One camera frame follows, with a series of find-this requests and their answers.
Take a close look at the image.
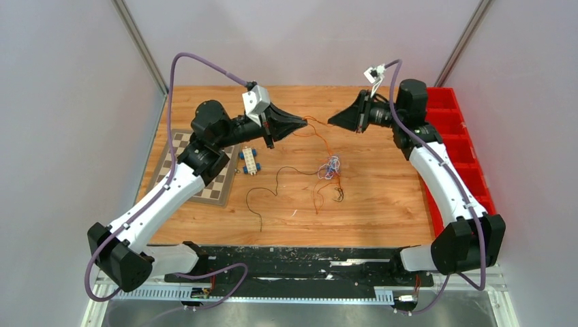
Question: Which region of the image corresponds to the coloured wire bundle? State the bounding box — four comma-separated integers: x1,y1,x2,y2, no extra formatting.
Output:
317,155,341,181

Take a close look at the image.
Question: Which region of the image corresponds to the corner aluminium post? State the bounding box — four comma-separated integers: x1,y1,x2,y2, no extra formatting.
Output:
111,0,168,96
434,0,494,87

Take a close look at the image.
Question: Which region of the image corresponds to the white blue toy car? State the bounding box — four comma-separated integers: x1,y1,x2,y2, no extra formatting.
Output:
239,146,261,176

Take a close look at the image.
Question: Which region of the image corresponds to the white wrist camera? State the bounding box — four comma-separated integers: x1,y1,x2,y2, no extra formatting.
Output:
242,84,271,127
363,63,387,97

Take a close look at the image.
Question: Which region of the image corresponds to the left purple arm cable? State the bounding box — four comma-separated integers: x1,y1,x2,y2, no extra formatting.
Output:
85,52,256,303

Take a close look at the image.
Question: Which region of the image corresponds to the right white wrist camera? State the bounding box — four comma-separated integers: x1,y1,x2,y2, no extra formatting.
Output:
363,63,387,97

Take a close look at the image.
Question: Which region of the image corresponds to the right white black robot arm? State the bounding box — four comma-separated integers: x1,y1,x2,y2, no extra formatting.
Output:
328,79,506,285

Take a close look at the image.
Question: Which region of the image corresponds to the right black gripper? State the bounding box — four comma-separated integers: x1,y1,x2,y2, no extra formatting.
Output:
329,89,404,133

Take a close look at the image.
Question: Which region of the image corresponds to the left corner aluminium post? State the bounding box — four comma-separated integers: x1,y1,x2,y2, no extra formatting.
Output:
111,0,168,96

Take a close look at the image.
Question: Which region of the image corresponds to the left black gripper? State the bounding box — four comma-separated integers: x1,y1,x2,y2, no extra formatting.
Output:
215,99,307,150

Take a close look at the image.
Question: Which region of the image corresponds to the folding wooden chessboard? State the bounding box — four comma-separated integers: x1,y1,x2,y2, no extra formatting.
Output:
142,129,241,206

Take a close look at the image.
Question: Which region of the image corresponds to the aluminium frame rail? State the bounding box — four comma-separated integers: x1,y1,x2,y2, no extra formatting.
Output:
83,263,519,326

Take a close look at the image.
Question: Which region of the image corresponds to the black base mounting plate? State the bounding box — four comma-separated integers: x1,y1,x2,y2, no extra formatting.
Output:
189,246,434,299

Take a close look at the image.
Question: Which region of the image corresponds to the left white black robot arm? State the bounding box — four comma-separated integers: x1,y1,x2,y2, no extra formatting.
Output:
87,100,307,292

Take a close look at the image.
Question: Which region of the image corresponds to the right corner aluminium post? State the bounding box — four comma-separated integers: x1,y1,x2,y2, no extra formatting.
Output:
434,0,494,87

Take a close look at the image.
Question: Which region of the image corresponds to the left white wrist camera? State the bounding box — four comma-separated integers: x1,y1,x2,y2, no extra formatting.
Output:
242,84,271,127

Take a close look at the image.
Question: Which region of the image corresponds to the red plastic bin row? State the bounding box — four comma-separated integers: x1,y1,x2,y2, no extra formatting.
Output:
426,87,496,215

